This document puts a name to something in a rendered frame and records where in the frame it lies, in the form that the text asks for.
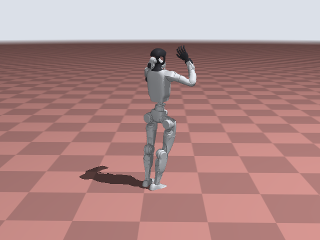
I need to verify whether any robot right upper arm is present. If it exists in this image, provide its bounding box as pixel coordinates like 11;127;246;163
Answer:
164;71;196;87

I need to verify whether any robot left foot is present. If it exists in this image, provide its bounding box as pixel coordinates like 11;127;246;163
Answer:
142;178;155;187

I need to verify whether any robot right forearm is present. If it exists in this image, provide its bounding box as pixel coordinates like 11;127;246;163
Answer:
186;60;197;84

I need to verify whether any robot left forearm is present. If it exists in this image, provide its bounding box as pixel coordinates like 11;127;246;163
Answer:
147;57;162;68

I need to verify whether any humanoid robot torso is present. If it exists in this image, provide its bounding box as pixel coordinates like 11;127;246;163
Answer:
147;66;171;124

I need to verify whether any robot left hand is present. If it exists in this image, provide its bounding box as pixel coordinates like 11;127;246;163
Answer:
145;62;151;82

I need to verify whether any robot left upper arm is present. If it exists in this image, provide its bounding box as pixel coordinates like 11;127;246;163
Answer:
144;60;166;77

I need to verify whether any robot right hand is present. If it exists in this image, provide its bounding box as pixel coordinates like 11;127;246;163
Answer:
176;45;193;64

